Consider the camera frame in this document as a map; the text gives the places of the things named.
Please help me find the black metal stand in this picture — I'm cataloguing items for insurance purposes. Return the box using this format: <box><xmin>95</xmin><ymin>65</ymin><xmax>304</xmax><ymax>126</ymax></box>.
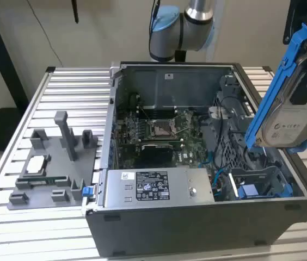
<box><xmin>0</xmin><ymin>0</ymin><xmax>30</xmax><ymax>152</ymax></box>

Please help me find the hard disk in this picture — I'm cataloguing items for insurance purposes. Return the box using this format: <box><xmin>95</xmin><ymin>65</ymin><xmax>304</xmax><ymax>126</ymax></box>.
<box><xmin>244</xmin><ymin>23</ymin><xmax>307</xmax><ymax>155</ymax></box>

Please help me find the blue wire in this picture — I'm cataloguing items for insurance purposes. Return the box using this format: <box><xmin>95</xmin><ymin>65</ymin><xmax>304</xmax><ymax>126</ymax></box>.
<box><xmin>200</xmin><ymin>152</ymin><xmax>228</xmax><ymax>192</ymax></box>

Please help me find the black graphics card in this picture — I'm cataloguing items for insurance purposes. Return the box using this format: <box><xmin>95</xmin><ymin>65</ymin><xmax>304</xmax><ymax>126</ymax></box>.
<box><xmin>120</xmin><ymin>140</ymin><xmax>183</xmax><ymax>161</ymax></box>

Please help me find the black hanging strap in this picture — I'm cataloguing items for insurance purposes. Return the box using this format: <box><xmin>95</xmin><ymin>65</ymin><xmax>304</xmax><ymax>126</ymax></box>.
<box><xmin>70</xmin><ymin>0</ymin><xmax>79</xmax><ymax>24</ymax></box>

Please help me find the thin black wall cable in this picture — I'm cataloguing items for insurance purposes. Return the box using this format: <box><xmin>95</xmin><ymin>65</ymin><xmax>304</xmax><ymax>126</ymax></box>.
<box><xmin>26</xmin><ymin>0</ymin><xmax>64</xmax><ymax>67</ymax></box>

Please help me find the grey metal disk bay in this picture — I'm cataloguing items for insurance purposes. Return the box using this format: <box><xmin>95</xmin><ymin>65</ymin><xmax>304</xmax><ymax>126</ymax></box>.
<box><xmin>228</xmin><ymin>163</ymin><xmax>306</xmax><ymax>202</ymax></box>

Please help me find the grey parts rack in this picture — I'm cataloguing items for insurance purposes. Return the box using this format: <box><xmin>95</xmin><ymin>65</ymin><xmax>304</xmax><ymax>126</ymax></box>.
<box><xmin>8</xmin><ymin>110</ymin><xmax>100</xmax><ymax>212</ymax></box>

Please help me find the silver CPU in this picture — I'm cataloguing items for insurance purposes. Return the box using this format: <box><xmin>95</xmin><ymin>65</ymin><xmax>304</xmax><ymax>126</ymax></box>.
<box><xmin>26</xmin><ymin>156</ymin><xmax>48</xmax><ymax>175</ymax></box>

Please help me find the green motherboard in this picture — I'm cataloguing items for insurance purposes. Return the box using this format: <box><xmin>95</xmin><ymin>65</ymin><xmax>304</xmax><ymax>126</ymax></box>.
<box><xmin>114</xmin><ymin>108</ymin><xmax>211</xmax><ymax>169</ymax></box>

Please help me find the CPU socket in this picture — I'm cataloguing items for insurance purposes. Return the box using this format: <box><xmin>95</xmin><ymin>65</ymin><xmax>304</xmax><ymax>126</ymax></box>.
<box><xmin>147</xmin><ymin>118</ymin><xmax>176</xmax><ymax>138</ymax></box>

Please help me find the black open PC case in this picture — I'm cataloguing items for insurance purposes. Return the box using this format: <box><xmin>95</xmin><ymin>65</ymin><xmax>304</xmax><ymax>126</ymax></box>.
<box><xmin>81</xmin><ymin>61</ymin><xmax>307</xmax><ymax>258</ymax></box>

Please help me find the silver power supply unit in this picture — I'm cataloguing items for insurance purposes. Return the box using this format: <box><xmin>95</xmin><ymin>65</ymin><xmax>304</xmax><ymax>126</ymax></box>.
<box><xmin>100</xmin><ymin>167</ymin><xmax>216</xmax><ymax>205</ymax></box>

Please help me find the blue plastic disk carrier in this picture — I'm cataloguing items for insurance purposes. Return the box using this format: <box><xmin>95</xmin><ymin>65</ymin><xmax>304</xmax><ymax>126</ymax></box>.
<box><xmin>236</xmin><ymin>184</ymin><xmax>294</xmax><ymax>202</ymax></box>

